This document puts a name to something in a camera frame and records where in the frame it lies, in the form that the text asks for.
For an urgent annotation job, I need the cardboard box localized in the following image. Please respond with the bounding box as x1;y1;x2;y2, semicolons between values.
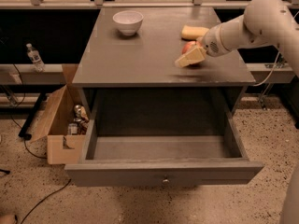
31;64;85;165

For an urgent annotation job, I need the grey low shelf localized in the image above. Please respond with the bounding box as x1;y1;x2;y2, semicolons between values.
0;63;78;85
247;63;295;84

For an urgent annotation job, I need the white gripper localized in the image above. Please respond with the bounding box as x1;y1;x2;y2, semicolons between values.
175;22;238;68

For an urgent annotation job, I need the grey open top drawer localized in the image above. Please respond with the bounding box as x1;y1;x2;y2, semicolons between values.
65;88;263;187

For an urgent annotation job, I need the grey low shelf left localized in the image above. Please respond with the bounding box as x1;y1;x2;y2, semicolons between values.
0;63;78;85

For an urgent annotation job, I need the yellow sponge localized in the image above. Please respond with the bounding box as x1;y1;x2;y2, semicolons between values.
180;25;209;40

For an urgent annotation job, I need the red apple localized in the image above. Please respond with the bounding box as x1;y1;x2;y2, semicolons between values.
182;41;203;66

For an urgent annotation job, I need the clear plastic water bottle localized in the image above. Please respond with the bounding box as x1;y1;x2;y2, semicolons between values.
26;43;45;72

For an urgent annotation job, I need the grey cabinet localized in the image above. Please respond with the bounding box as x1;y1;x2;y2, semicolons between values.
73;7;254;136

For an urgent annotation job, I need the black floor cable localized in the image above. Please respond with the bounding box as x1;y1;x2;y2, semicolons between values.
0;39;73;224

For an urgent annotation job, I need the grey low shelf right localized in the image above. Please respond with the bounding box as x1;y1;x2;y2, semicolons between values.
247;63;295;84

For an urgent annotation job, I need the metal can in box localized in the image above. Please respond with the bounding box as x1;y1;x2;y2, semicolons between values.
67;123;78;135

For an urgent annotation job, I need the metal drawer knob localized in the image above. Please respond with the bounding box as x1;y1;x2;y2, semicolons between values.
162;176;170;185

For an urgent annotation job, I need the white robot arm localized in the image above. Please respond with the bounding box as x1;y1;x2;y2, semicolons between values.
175;0;299;76

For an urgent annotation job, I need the white ceramic bowl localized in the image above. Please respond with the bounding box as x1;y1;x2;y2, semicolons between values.
113;10;144;35

